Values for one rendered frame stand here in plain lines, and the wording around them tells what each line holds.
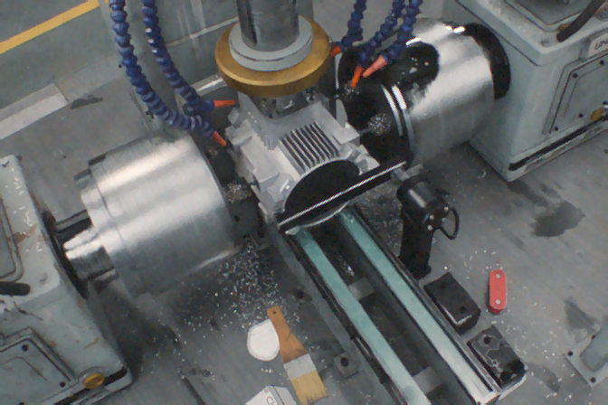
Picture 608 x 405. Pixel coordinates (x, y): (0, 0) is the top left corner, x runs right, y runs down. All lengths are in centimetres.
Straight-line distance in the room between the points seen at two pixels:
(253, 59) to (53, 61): 238
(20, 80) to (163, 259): 235
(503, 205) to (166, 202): 73
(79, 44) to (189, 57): 215
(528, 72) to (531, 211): 32
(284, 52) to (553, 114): 60
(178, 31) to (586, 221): 90
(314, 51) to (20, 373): 67
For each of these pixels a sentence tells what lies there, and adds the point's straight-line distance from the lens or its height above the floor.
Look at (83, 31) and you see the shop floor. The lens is 339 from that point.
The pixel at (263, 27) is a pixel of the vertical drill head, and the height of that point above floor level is 131.
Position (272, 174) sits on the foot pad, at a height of 108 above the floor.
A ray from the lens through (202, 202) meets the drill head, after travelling 95.
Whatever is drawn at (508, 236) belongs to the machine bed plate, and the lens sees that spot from 132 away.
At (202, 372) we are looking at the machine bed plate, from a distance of 117.
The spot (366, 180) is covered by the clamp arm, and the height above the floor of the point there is 103.
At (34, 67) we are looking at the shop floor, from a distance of 328.
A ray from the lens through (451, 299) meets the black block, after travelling 116.
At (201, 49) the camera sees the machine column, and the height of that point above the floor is 114.
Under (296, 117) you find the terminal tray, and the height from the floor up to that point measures 113.
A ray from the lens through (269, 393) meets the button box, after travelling 84.
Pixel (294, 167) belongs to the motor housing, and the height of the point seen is 109.
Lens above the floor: 187
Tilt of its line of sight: 54 degrees down
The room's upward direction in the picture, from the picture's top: 6 degrees counter-clockwise
